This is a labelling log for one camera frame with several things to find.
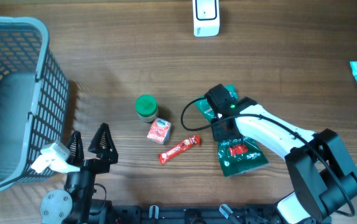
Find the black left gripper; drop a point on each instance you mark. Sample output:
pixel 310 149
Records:
pixel 106 155

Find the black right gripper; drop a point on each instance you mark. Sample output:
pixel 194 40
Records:
pixel 218 134

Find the green 3M gloves packet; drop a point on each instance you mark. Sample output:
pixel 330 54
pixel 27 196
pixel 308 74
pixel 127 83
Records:
pixel 237 156

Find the small red white carton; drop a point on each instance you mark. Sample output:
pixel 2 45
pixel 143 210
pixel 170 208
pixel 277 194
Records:
pixel 159 131

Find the red Nescafe stick sachet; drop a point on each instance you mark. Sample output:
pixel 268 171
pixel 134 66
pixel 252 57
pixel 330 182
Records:
pixel 179 148

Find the green lid glass jar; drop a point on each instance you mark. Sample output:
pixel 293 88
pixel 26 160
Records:
pixel 147 108

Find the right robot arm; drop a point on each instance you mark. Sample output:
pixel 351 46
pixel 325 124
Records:
pixel 322 172

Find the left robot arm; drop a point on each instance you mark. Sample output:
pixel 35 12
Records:
pixel 75 203

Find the white barcode scanner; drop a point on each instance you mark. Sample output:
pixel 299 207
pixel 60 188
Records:
pixel 206 18

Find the grey plastic mesh basket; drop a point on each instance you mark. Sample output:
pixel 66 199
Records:
pixel 34 95

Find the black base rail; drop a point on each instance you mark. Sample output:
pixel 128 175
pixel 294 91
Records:
pixel 189 215

